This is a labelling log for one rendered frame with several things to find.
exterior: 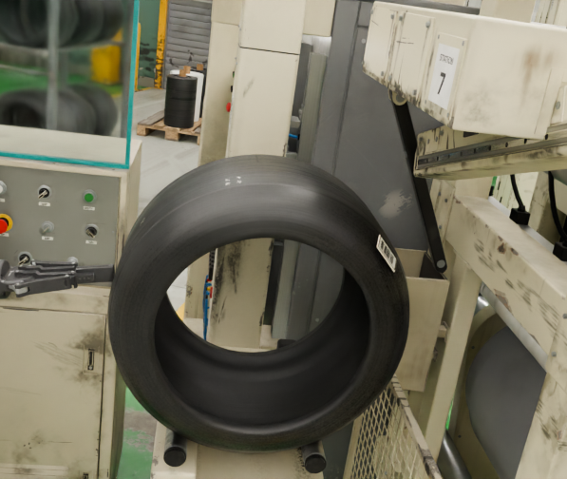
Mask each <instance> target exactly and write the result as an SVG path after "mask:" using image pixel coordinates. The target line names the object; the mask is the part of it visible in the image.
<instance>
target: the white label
mask: <svg viewBox="0 0 567 479"><path fill-rule="evenodd" d="M377 248H378V250H379V251H380V253H381V254H382V256H383V257H384V259H385V260H386V261H387V263H388V265H389V266H390V268H391V269H392V270H393V272H395V267H396V261H397V258H395V256H394V255H393V253H392V252H391V250H390V249H389V247H388V246H387V244H386V243H385V241H384V240H383V238H382V237H381V235H379V238H378V242H377Z"/></svg>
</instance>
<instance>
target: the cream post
mask: <svg viewBox="0 0 567 479"><path fill-rule="evenodd" d="M306 6H307V0H242V6H241V15H240V24H239V25H238V27H239V33H238V43H237V51H236V57H235V59H236V68H235V77H234V86H233V95H234V99H233V107H232V116H231V125H230V126H229V130H228V140H227V148H226V157H225V158H229V157H234V156H240V155H252V154H265V155H276V156H283V157H286V151H287V144H288V138H289V131H290V123H291V117H292V110H293V96H294V90H295V82H296V75H297V69H298V61H299V54H300V48H301V40H302V33H303V27H304V20H305V12H306ZM273 249H274V239H273V238H261V239H246V240H241V241H237V242H233V243H230V244H227V245H224V246H221V247H219V248H218V249H216V254H215V264H214V273H213V281H212V286H213V294H212V298H211V299H210V309H209V319H208V328H207V336H206V341H208V342H210V343H212V344H215V345H217V346H224V347H238V348H251V349H259V346H260V339H261V333H262V325H263V318H264V312H265V304H266V297H267V291H268V283H269V276H270V270H271V263H272V255H273Z"/></svg>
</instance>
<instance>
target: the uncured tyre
mask: <svg viewBox="0 0 567 479"><path fill-rule="evenodd" d="M257 157H258V160H259V163H258V162H257V161H256V157H255V154H252V155H240V156H234V157H229V158H224V159H220V160H216V161H213V162H210V163H206V164H204V165H201V166H199V167H197V168H195V169H193V170H191V171H189V172H187V173H185V174H183V175H182V176H180V177H178V178H177V179H175V180H174V181H172V182H171V183H169V184H168V185H167V186H165V187H164V188H163V189H162V191H161V192H160V193H158V194H157V195H156V196H155V197H154V198H153V199H152V201H151V202H149V203H148V204H147V205H146V207H145V208H144V209H143V210H142V212H141V214H140V215H139V217H138V218H137V220H136V221H135V223H134V225H133V227H132V229H131V231H130V233H129V235H128V237H127V240H126V242H125V245H124V248H123V252H122V255H121V258H120V261H119V264H118V267H117V270H116V273H115V276H114V278H113V282H112V285H111V289H110V294H109V300H108V310H107V324H108V333H109V339H110V344H111V348H112V351H113V355H114V357H115V360H116V363H117V366H118V368H119V371H120V373H121V375H122V377H123V380H124V382H125V384H126V386H127V387H128V389H129V391H131V392H132V394H133V395H134V397H135V398H136V399H137V400H138V402H139V403H140V404H141V405H142V406H143V407H144V409H145V410H146V411H147V412H149V413H150V414H151V415H152V416H153V417H154V418H155V419H156V420H158V421H159V422H160V423H161V424H163V426H165V427H166V428H168V429H169V430H171V431H173V432H175V433H176V434H178V435H180V436H182V437H184V438H186V439H188V440H191V441H193V442H195V443H198V444H201V445H203V446H206V447H209V448H213V449H217V450H225V451H231V452H240V453H268V452H278V451H284V450H292V449H296V448H300V447H303V446H306V445H309V444H311V443H314V442H316V441H319V440H321V439H323V438H326V437H328V436H330V435H332V434H334V433H335V432H337V431H340V430H341V429H343V428H344V427H346V426H347V425H348V424H349V423H351V422H352V421H354V420H355V419H356V418H357V417H359V416H360V415H361V414H362V413H363V412H364V411H366V410H367V409H368V408H369V407H370V406H371V405H372V404H373V403H374V401H375V400H376V399H377V398H378V397H379V396H380V394H381V393H382V392H383V391H384V389H385V388H386V386H387V384H388V383H389V381H390V380H391V378H392V377H393V376H394V374H395V372H396V370H397V368H398V366H399V363H400V361H401V358H402V356H403V353H404V350H405V346H406V340H407V335H408V328H409V291H408V286H407V281H406V274H405V270H404V267H403V265H402V262H401V261H400V258H399V256H398V254H397V252H396V250H395V248H394V246H393V245H392V243H391V241H390V240H389V238H388V237H387V235H386V233H385V232H384V230H383V229H382V227H381V226H380V224H379V223H378V221H377V220H376V219H375V218H374V216H373V215H372V213H371V212H370V210H369V208H368V207H367V206H366V204H365V203H364V202H363V201H362V200H361V199H360V197H359V196H358V195H357V194H356V193H355V192H354V191H353V190H352V189H350V188H349V187H348V186H347V185H346V184H345V183H343V182H342V181H340V180H339V179H337V178H336V177H334V176H333V175H332V174H330V173H329V172H327V171H325V170H323V169H321V168H319V167H317V166H315V165H312V164H310V163H305V162H302V161H299V160H296V159H292V158H288V157H283V156H276V155H265V154H257ZM238 176H244V181H245V183H242V184H236V185H230V186H226V187H222V180H224V179H228V178H232V177H238ZM146 215H147V217H146V220H145V221H144V222H143V224H142V225H141V226H140V227H139V224H140V223H141V221H142V220H143V219H144V218H145V216H146ZM138 228H139V229H138ZM379 235H381V237H382V238H383V240H384V241H385V243H386V244H387V246H388V247H389V249H390V250H391V252H392V253H393V255H394V256H395V258H397V261H396V267H395V272H393V270H392V269H391V268H390V266H389V265H388V263H387V261H386V260H385V259H384V257H383V256H382V254H381V253H380V251H379V250H378V248H377V242H378V238H379ZM261 238H273V239H284V240H293V241H297V242H301V243H304V244H307V245H309V246H311V247H314V248H316V249H318V250H320V251H322V252H324V253H326V254H327V255H329V256H330V257H332V258H333V259H335V260H336V261H338V262H339V263H340V264H341V265H342V266H344V271H343V280H342V285H341V289H340V292H339V295H338V297H337V300H336V301H335V303H334V305H333V307H332V308H331V311H330V312H329V313H328V315H327V316H326V317H325V319H324V320H323V321H322V322H321V323H320V324H319V325H318V326H317V327H316V328H315V329H314V330H313V331H311V332H310V333H309V334H307V335H306V336H304V337H302V338H301V339H299V340H297V341H295V342H294V343H292V344H290V345H287V346H285V347H282V348H279V349H275V350H270V351H266V352H254V353H249V352H238V351H233V350H228V349H225V348H221V347H219V346H217V345H215V344H212V343H210V342H208V341H206V340H205V339H203V338H201V337H200V336H198V335H197V334H195V333H194V332H193V331H192V330H191V329H189V328H188V327H187V326H186V325H185V324H184V322H183V321H182V320H181V319H180V317H179V316H178V314H177V313H176V311H175V309H174V308H173V306H172V304H171V301H170V299H169V296H168V294H167V290H168V289H169V287H170V286H171V284H172V283H173V282H174V281H175V279H176V278H177V277H178V276H179V275H180V274H181V273H182V272H183V271H184V270H185V269H186V268H187V267H188V266H189V265H191V264H192V263H193V262H194V261H196V260H197V259H199V258H201V257H202V256H204V255H206V254H207V253H209V252H211V251H213V250H215V249H217V248H219V247H221V246H224V245H227V244H230V243H233V242H237V241H241V240H250V239H261Z"/></svg>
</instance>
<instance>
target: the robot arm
mask: <svg viewBox="0 0 567 479"><path fill-rule="evenodd" d="M114 276H115V269H114V264H107V265H89V266H78V262H64V261H41V260H37V259H32V260H31V261H30V265H26V264H25V265H19V266H14V267H11V266H10V265H9V263H8V261H7V260H5V259H0V299H5V298H8V297H9V295H10V293H11V292H15V293H16V297H25V296H28V295H34V294H41V293H47V292H53V291H60V290H66V289H71V288H72V285H74V289H75V288H78V284H79V283H96V282H112V281H113V278H114Z"/></svg>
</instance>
